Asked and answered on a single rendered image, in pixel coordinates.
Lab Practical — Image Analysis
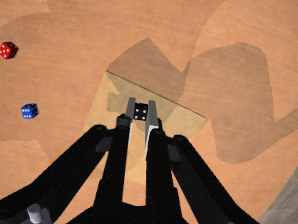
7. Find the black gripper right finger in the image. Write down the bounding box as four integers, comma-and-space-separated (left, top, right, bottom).
145, 100, 260, 224

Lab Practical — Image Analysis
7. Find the red die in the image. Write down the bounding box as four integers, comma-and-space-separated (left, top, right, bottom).
0, 42, 18, 60

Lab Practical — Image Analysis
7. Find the beige square mat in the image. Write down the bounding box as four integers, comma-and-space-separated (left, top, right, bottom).
80, 70, 206, 185

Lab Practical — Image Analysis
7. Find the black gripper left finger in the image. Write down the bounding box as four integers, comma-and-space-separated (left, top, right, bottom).
0, 97, 136, 224

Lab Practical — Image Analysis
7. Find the black die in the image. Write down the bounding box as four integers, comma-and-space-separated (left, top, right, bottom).
133, 102, 148, 121

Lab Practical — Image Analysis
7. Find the blue die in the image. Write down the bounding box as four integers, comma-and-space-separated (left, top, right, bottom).
21, 104, 39, 119

